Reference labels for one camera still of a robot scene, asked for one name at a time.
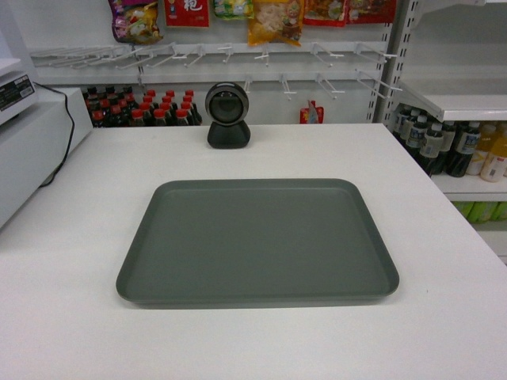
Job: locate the grey rectangular serving tray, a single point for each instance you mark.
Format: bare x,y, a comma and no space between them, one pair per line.
253,243

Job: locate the white checkout counter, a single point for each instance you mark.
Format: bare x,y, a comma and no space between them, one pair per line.
62,318

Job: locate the black barcode scanner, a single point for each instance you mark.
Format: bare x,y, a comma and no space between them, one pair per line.
227,105

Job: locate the yellow snack bag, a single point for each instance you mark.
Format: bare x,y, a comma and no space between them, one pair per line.
276,21

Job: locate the red snack bag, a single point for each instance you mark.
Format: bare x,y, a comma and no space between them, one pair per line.
186,13

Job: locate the purple snack bag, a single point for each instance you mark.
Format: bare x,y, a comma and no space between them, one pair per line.
135,22

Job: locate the white cash register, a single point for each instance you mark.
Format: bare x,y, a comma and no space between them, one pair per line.
40,125

